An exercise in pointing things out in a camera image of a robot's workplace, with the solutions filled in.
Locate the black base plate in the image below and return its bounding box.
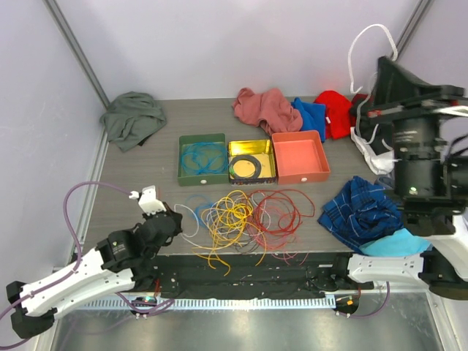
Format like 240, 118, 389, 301
131, 252, 374, 300

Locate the yellow cable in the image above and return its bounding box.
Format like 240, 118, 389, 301
192, 189, 257, 277

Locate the grey green cloth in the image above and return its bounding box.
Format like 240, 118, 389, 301
99, 91, 167, 153

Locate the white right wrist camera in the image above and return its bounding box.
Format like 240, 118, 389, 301
436, 105, 468, 118

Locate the light blue cloth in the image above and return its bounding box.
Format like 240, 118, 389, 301
359, 228, 431, 257

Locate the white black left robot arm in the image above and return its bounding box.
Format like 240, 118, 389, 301
7, 208, 183, 339

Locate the grey cable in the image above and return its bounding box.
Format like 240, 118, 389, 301
229, 154, 263, 180

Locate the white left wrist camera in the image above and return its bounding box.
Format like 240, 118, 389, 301
129, 185, 166, 215

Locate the green plastic tray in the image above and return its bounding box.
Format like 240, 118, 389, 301
177, 133, 229, 186

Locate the blue cable in green tray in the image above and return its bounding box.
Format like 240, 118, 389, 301
181, 140, 227, 175

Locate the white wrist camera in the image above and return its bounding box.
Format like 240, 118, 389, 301
436, 105, 468, 118
129, 185, 166, 215

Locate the grey denim cloth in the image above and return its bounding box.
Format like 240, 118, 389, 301
374, 176, 395, 190

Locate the blue plaid cloth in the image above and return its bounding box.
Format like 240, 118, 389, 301
318, 175, 403, 254

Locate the orange plastic tray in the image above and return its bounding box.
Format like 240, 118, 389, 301
271, 130, 331, 185

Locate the white cable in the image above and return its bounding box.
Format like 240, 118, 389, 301
174, 23, 399, 248

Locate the white slotted cable duct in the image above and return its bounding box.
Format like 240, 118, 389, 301
79, 295, 336, 311

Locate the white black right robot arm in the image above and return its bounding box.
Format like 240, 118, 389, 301
330, 56, 467, 301

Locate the white cloth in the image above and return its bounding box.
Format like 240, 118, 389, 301
350, 127, 395, 176

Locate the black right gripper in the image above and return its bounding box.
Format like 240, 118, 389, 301
359, 57, 459, 196

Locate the dark red cloth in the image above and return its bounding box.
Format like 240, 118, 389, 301
351, 94, 368, 106

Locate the red cable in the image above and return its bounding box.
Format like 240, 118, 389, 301
249, 188, 316, 265

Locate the pink cloth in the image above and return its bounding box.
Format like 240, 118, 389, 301
232, 88, 303, 135

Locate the yellow metal tin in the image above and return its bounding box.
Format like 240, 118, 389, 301
227, 139, 277, 186

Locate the black cloth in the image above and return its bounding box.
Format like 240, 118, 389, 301
352, 102, 393, 155

